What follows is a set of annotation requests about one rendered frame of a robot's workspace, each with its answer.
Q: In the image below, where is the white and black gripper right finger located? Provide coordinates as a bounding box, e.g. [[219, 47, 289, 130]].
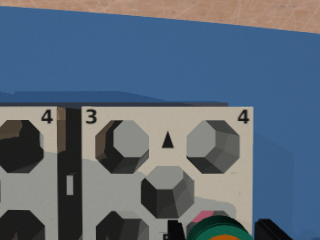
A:
[[254, 219, 293, 240]]

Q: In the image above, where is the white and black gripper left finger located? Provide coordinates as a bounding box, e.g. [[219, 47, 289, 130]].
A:
[[167, 220, 186, 240]]

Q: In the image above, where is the blue flat mat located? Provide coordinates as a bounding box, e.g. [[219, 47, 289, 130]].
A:
[[0, 6, 320, 240]]

